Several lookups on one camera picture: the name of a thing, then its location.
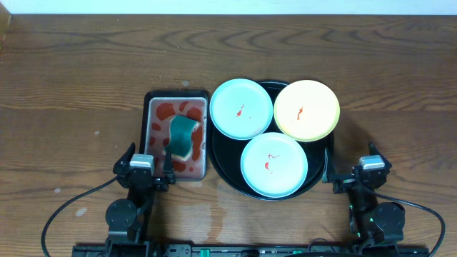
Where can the green yellow sponge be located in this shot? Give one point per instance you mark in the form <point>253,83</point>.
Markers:
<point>180,142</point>

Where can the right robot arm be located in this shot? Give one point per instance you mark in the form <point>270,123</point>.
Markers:
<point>375,223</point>

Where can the rectangular black water tray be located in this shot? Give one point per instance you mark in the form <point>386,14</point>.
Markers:
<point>159,108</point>

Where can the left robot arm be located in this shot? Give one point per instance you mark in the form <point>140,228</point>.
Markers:
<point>127,218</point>

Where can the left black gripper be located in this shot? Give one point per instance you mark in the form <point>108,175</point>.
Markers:
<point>141,181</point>

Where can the light blue plate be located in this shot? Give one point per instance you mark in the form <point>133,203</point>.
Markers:
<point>274,165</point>
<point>241,109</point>

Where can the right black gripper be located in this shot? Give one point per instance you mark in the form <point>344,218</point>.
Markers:
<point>343,185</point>

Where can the light blue plate bottom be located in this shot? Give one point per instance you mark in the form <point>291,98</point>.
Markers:
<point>274,165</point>

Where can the light blue plate top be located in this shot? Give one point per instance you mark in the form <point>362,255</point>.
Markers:
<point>241,109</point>

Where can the yellow plate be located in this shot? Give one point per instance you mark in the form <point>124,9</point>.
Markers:
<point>306,110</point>

